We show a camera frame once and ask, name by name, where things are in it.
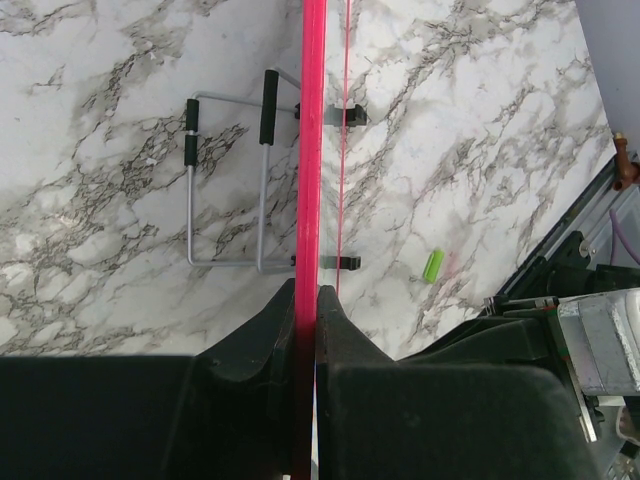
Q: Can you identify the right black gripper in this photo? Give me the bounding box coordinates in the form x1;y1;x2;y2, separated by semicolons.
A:
400;297;569;368

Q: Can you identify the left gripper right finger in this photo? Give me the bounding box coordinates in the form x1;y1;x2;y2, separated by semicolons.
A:
316;286;599;479

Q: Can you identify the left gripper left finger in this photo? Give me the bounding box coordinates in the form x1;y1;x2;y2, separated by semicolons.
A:
1;281;294;479

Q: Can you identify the green marker cap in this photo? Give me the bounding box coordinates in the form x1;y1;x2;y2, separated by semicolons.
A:
422;249;445;284

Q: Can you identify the pink framed whiteboard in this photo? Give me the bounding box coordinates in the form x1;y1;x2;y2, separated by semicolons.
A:
291;1;351;479

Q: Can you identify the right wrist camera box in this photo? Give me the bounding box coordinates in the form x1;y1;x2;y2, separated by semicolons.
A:
549;288;640;444

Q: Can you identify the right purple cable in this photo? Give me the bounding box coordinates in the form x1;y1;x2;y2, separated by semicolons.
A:
608;208;640;266

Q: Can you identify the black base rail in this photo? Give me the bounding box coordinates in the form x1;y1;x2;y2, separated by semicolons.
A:
497;164;639;300

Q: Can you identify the brown cable connector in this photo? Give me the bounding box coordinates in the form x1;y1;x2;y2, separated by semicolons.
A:
612;132;639;191

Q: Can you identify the wire whiteboard stand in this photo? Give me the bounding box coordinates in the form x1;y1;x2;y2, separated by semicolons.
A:
183;68;369;275

